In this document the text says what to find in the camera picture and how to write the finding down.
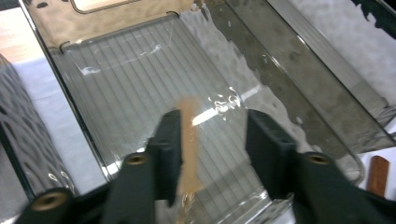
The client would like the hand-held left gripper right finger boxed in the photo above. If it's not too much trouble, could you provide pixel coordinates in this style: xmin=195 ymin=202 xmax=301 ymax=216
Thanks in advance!
xmin=246 ymin=108 xmax=299 ymax=201

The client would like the transparent grey plastic bin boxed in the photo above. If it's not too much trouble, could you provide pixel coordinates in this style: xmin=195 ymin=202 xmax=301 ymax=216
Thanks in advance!
xmin=214 ymin=0 xmax=396 ymax=155
xmin=20 ymin=0 xmax=366 ymax=224
xmin=0 ymin=52 xmax=78 ymax=200

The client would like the beige wooden-handled utensil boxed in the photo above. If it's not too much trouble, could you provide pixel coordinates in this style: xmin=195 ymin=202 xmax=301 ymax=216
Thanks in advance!
xmin=176 ymin=96 xmax=205 ymax=197

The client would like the wooden handled steel knife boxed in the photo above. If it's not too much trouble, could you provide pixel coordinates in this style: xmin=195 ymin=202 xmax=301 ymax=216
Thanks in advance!
xmin=365 ymin=155 xmax=390 ymax=199

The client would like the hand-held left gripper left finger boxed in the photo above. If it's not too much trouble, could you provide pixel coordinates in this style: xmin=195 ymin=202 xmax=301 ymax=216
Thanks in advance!
xmin=146 ymin=108 xmax=183 ymax=208

